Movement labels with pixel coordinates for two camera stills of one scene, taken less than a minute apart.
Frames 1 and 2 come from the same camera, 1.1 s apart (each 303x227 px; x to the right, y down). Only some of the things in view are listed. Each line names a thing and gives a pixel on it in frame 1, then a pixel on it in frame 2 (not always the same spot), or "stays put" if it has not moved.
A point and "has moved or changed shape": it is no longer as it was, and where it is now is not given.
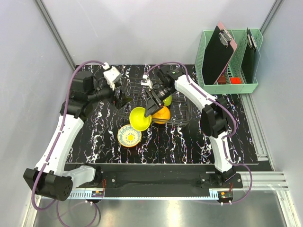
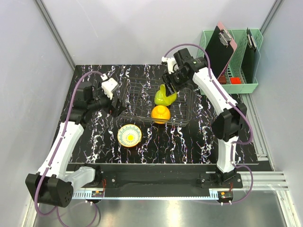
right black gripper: (151, 105) → (167, 79)
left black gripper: (123, 99) → (116, 110)
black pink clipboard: (218, 53) stays put
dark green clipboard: (251, 63) stays put
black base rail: (165, 178) stays put
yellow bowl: (137, 119) has moved or changed shape
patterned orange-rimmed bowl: (128, 136) stays put
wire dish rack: (132, 95) stays put
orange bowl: (162, 117) stays put
